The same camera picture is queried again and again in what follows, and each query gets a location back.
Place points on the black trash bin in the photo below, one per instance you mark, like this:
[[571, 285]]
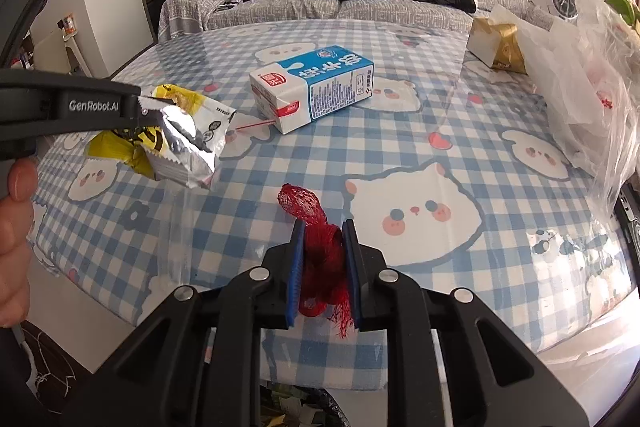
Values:
[[305, 409]]

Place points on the red mesh net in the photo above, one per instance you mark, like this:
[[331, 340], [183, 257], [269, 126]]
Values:
[[320, 257]]

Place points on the blue checkered cartoon tablecloth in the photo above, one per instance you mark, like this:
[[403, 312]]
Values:
[[450, 187]]

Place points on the clear plastic bag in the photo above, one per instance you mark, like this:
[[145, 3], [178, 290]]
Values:
[[585, 97]]

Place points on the person's left hand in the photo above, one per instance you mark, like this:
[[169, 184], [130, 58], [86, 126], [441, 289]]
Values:
[[15, 257]]

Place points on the round desk fan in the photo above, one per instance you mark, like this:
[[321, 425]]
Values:
[[564, 2]]

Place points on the yellow snack wrapper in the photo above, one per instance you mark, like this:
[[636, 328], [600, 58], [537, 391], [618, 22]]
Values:
[[185, 137]]

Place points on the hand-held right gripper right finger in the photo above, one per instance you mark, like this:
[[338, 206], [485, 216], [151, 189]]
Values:
[[352, 277]]

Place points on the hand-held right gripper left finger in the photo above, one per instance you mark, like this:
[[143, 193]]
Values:
[[296, 277]]

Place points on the blue white milk carton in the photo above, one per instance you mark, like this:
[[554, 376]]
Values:
[[330, 82]]

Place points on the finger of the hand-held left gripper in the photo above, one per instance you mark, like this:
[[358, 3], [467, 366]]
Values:
[[134, 114]]

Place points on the white plastic stool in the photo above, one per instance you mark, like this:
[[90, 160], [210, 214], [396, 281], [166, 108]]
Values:
[[55, 52]]

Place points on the small gold tissue pack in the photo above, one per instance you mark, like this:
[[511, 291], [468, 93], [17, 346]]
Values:
[[492, 44]]

